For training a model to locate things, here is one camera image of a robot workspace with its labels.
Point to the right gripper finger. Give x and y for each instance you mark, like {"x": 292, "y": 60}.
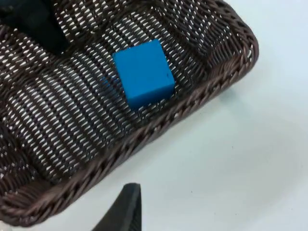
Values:
{"x": 127, "y": 211}

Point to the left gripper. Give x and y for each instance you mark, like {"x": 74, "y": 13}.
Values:
{"x": 9, "y": 9}

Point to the large blue cube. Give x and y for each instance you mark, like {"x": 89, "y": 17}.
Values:
{"x": 144, "y": 74}

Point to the dark brown wicker basket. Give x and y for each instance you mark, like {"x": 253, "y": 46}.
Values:
{"x": 60, "y": 108}

